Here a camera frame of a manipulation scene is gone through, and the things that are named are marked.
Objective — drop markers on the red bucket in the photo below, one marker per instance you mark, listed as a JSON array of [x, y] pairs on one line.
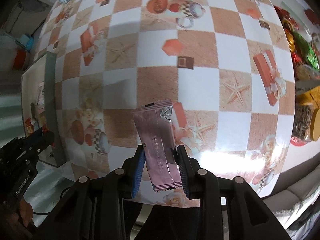
[[21, 60]]

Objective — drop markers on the red candy packet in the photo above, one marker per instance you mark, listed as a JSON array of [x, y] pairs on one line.
[[31, 125]]

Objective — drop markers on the yellow lid dried-goods jar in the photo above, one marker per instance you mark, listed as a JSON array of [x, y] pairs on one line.
[[306, 123]]

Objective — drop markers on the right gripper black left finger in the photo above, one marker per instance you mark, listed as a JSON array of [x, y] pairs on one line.
[[93, 208]]

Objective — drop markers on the mauve snack bar packet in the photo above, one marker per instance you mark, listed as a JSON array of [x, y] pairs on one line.
[[154, 127]]

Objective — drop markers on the pink crispy cranberry packet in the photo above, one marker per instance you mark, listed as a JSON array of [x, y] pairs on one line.
[[40, 102]]

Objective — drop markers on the green foil snack bag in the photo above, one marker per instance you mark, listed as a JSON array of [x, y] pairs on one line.
[[306, 51]]

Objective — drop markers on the yellow snack box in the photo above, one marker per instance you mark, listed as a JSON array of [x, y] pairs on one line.
[[310, 97]]

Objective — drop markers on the grey sofa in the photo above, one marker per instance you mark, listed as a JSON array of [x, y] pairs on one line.
[[289, 204]]

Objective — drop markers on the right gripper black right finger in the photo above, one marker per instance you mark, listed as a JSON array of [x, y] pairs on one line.
[[248, 216]]

